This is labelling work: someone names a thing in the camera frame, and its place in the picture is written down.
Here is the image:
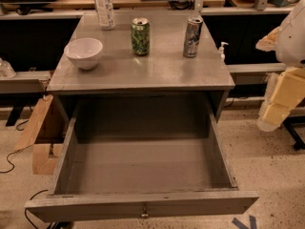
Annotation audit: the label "clear plastic water bottle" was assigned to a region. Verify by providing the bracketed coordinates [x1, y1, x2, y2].
[95, 0, 115, 31]

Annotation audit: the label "small metal drawer knob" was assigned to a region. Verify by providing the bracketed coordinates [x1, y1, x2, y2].
[140, 207, 150, 219]

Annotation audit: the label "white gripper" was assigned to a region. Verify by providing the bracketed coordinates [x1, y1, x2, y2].
[255, 0, 305, 132]

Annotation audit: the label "blue tape marker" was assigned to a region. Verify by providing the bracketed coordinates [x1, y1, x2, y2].
[231, 215, 257, 229]

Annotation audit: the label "grey cabinet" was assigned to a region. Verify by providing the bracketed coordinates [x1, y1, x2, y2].
[48, 10, 234, 117]

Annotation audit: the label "green soda can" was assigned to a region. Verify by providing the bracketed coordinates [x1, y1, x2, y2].
[131, 17, 150, 55]

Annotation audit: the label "white pump dispenser bottle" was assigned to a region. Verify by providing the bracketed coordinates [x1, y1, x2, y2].
[218, 42, 229, 62]

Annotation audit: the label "black floor cable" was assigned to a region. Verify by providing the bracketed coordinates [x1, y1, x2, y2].
[0, 119, 34, 175]

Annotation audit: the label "silver tall energy can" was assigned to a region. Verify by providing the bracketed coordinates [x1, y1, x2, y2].
[183, 15, 203, 57]

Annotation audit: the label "grey open top drawer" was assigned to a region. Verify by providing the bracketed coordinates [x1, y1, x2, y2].
[26, 94, 258, 222]

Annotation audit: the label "white ceramic bowl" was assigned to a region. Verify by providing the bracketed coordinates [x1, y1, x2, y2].
[64, 38, 103, 70]

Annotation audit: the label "wooden block stand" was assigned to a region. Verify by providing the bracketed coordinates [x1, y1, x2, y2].
[14, 95, 66, 175]

